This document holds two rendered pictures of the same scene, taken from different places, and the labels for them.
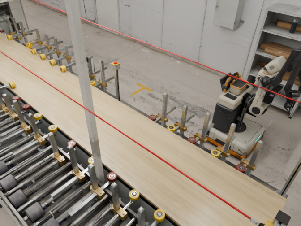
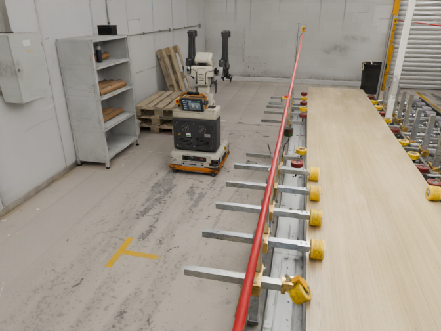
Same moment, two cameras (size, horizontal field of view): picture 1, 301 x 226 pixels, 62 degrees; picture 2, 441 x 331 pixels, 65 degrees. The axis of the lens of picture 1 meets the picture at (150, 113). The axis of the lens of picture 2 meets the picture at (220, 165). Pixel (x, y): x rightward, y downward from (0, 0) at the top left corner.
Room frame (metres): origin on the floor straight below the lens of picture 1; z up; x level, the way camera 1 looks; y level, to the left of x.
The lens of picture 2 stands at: (4.33, 2.62, 1.85)
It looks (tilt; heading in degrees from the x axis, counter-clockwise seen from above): 24 degrees down; 243
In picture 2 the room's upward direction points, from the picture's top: straight up
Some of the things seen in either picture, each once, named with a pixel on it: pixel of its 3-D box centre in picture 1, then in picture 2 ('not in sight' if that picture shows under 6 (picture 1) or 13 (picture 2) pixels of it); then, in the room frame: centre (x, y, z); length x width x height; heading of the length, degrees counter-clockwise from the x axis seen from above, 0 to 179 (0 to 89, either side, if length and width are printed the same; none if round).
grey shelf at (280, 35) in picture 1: (284, 62); (103, 99); (3.64, -2.09, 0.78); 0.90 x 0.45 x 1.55; 50
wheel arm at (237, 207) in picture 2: (57, 50); (264, 209); (3.46, 1.40, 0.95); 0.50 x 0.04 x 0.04; 140
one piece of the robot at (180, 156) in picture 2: not in sight; (194, 158); (2.85, -0.94, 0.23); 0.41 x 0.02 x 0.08; 139
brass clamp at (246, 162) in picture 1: (248, 164); not in sight; (1.50, -0.90, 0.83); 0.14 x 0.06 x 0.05; 50
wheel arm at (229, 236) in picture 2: (48, 45); (258, 240); (3.62, 1.59, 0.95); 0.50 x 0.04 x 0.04; 140
